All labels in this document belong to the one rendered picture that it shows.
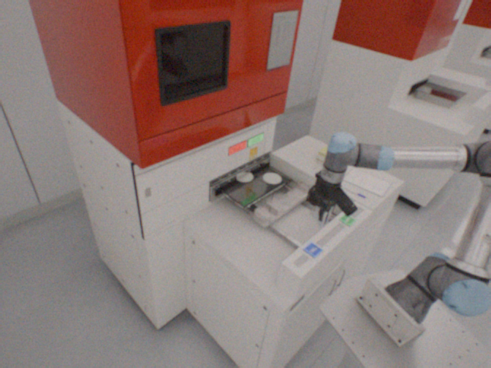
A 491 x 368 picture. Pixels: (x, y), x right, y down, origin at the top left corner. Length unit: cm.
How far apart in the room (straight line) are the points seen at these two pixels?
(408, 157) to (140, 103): 88
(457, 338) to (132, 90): 140
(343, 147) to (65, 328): 190
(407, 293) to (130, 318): 159
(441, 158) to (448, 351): 67
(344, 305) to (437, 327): 33
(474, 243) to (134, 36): 114
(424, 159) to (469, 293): 42
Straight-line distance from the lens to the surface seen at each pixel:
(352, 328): 134
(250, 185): 167
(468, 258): 119
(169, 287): 186
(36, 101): 267
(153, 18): 106
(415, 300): 130
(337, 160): 102
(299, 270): 124
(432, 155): 124
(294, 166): 175
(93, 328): 228
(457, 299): 118
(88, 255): 264
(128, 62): 104
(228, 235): 150
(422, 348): 142
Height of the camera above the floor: 191
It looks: 37 degrees down
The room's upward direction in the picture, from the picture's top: 6 degrees clockwise
